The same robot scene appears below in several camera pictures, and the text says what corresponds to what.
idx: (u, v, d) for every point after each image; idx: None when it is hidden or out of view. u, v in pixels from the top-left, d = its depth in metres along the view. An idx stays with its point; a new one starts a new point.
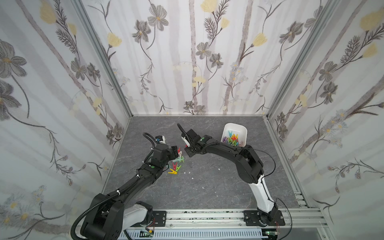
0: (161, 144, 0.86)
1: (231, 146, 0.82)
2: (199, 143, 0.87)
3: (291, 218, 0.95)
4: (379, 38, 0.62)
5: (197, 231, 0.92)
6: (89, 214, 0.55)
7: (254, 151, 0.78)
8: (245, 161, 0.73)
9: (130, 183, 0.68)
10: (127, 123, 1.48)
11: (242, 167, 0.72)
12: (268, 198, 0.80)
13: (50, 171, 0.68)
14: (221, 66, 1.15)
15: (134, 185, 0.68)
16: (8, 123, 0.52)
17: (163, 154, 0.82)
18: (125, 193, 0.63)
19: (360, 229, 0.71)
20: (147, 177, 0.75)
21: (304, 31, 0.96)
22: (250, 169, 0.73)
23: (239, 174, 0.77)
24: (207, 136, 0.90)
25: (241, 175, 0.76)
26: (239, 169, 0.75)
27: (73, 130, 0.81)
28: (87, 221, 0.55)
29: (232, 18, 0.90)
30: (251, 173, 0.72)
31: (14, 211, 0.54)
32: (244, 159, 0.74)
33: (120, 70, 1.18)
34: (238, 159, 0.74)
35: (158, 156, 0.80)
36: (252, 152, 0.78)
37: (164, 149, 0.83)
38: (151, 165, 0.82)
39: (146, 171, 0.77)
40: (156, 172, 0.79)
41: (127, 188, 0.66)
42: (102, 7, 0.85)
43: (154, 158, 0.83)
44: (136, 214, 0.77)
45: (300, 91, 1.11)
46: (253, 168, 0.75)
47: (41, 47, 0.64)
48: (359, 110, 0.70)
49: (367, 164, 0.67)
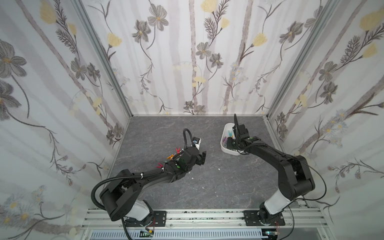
0: (193, 148, 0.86)
1: (282, 153, 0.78)
2: (245, 141, 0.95)
3: (293, 218, 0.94)
4: (379, 38, 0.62)
5: (197, 231, 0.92)
6: (113, 183, 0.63)
7: (307, 168, 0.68)
8: (290, 171, 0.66)
9: (153, 172, 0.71)
10: (127, 123, 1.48)
11: (286, 175, 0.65)
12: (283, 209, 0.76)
13: (50, 171, 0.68)
14: (221, 66, 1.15)
15: (156, 176, 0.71)
16: (8, 123, 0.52)
17: (191, 159, 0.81)
18: (145, 179, 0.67)
19: (360, 229, 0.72)
20: (170, 174, 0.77)
21: (304, 30, 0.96)
22: (294, 183, 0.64)
23: (279, 185, 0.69)
24: (255, 138, 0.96)
25: (282, 185, 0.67)
26: (280, 177, 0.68)
27: (72, 130, 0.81)
28: (108, 188, 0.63)
29: (232, 18, 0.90)
30: (294, 186, 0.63)
31: (14, 211, 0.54)
32: (290, 169, 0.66)
33: (120, 70, 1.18)
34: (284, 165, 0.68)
35: (186, 158, 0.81)
36: (304, 168, 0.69)
37: (194, 154, 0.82)
38: (177, 164, 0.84)
39: (171, 168, 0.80)
40: (179, 173, 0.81)
41: (150, 175, 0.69)
42: (102, 7, 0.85)
43: (182, 159, 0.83)
44: (141, 209, 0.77)
45: (300, 91, 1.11)
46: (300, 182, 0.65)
47: (41, 47, 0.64)
48: (359, 110, 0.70)
49: (367, 164, 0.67)
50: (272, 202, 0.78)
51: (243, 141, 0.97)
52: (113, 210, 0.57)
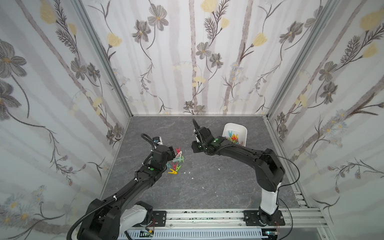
0: (162, 146, 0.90)
1: (250, 149, 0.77)
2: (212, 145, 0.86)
3: (292, 218, 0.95)
4: (379, 38, 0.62)
5: (197, 231, 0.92)
6: (85, 220, 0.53)
7: (276, 156, 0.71)
8: (266, 166, 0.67)
9: (128, 188, 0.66)
10: (127, 123, 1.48)
11: (264, 174, 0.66)
12: (275, 202, 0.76)
13: (50, 171, 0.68)
14: (221, 66, 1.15)
15: (131, 190, 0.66)
16: (8, 123, 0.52)
17: (163, 156, 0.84)
18: (121, 199, 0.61)
19: (360, 229, 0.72)
20: (145, 180, 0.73)
21: (304, 30, 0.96)
22: (272, 176, 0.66)
23: (258, 181, 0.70)
24: (220, 137, 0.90)
25: (260, 182, 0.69)
26: (257, 174, 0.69)
27: (72, 130, 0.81)
28: (83, 227, 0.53)
29: (232, 18, 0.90)
30: (272, 180, 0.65)
31: (14, 211, 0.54)
32: (265, 164, 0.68)
33: (120, 70, 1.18)
34: (259, 164, 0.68)
35: (158, 157, 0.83)
36: (274, 158, 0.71)
37: (164, 151, 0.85)
38: (150, 167, 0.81)
39: (145, 174, 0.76)
40: (155, 174, 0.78)
41: (125, 193, 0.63)
42: (102, 6, 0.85)
43: (154, 160, 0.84)
44: (133, 217, 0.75)
45: (300, 91, 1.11)
46: (275, 174, 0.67)
47: (41, 47, 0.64)
48: (359, 110, 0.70)
49: (367, 164, 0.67)
50: (264, 201, 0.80)
51: (210, 145, 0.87)
52: None
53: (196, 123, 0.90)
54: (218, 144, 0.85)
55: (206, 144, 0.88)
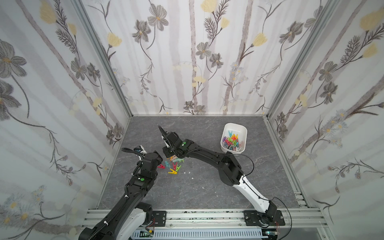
0: (150, 153, 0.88)
1: (214, 153, 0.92)
2: (180, 148, 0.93)
3: (292, 218, 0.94)
4: (379, 38, 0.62)
5: (197, 231, 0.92)
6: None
7: (234, 157, 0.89)
8: (226, 167, 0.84)
9: (119, 208, 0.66)
10: (127, 123, 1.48)
11: (225, 173, 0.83)
12: (259, 197, 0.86)
13: (50, 171, 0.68)
14: (221, 66, 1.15)
15: (123, 209, 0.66)
16: (8, 122, 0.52)
17: (153, 164, 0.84)
18: (114, 221, 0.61)
19: (360, 229, 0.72)
20: (136, 194, 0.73)
21: (304, 30, 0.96)
22: (231, 174, 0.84)
23: (221, 178, 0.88)
24: (188, 141, 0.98)
25: (223, 178, 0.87)
26: (221, 174, 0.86)
27: (72, 130, 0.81)
28: None
29: (232, 18, 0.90)
30: (231, 177, 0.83)
31: (14, 211, 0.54)
32: (225, 165, 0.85)
33: (120, 70, 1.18)
34: (221, 166, 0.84)
35: (148, 166, 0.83)
36: (232, 158, 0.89)
37: (154, 158, 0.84)
38: (140, 178, 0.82)
39: (136, 187, 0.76)
40: (146, 184, 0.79)
41: (116, 214, 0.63)
42: (102, 6, 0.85)
43: (144, 170, 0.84)
44: (132, 227, 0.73)
45: (300, 91, 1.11)
46: (233, 171, 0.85)
47: (41, 47, 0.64)
48: (359, 110, 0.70)
49: (367, 164, 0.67)
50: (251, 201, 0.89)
51: (179, 149, 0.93)
52: None
53: (162, 130, 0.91)
54: (187, 148, 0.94)
55: (176, 148, 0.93)
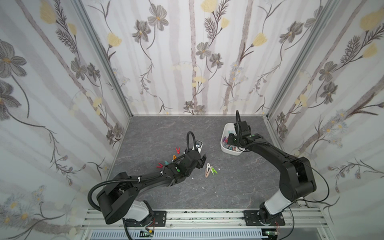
0: (194, 151, 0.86)
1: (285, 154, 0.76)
2: (247, 138, 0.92)
3: (293, 218, 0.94)
4: (379, 38, 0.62)
5: (197, 231, 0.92)
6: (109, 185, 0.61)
7: (311, 170, 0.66)
8: (293, 174, 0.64)
9: (152, 176, 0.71)
10: (127, 124, 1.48)
11: (288, 178, 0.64)
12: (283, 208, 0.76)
13: (50, 171, 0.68)
14: (221, 66, 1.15)
15: (153, 180, 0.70)
16: (8, 122, 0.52)
17: (192, 163, 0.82)
18: (142, 184, 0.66)
19: (360, 228, 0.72)
20: (168, 178, 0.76)
21: (304, 30, 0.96)
22: (296, 185, 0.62)
23: (280, 185, 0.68)
24: (257, 135, 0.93)
25: (282, 186, 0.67)
26: (282, 178, 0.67)
27: (73, 130, 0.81)
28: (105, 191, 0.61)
29: (232, 18, 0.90)
30: (295, 187, 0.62)
31: (14, 211, 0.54)
32: (293, 171, 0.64)
33: (120, 70, 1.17)
34: (286, 166, 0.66)
35: (187, 162, 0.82)
36: (308, 170, 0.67)
37: (195, 159, 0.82)
38: (177, 168, 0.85)
39: (170, 172, 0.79)
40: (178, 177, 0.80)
41: (147, 180, 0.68)
42: (102, 6, 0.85)
43: (182, 162, 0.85)
44: (139, 210, 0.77)
45: (300, 91, 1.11)
46: (301, 183, 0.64)
47: (41, 47, 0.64)
48: (359, 110, 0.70)
49: (367, 164, 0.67)
50: (272, 201, 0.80)
51: (245, 139, 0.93)
52: (107, 213, 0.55)
53: (238, 115, 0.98)
54: (253, 140, 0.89)
55: (240, 136, 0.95)
